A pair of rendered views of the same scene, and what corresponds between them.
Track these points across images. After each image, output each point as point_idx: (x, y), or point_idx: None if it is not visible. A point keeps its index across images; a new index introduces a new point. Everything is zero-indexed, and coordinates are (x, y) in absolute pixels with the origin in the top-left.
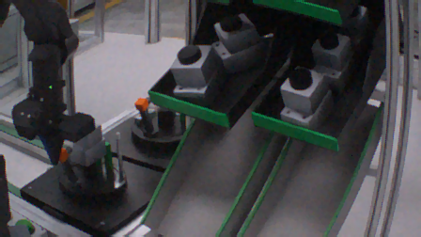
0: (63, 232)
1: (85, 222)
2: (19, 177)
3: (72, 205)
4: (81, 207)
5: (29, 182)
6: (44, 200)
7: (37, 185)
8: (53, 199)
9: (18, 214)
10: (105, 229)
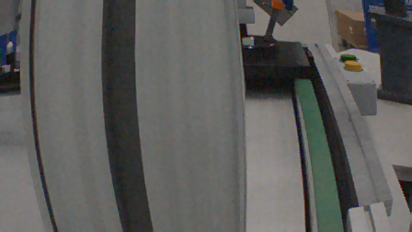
0: (324, 53)
1: (301, 45)
2: (253, 120)
3: (288, 50)
4: (284, 48)
5: (291, 64)
6: (303, 56)
7: (288, 62)
8: (295, 54)
9: (339, 65)
10: (297, 41)
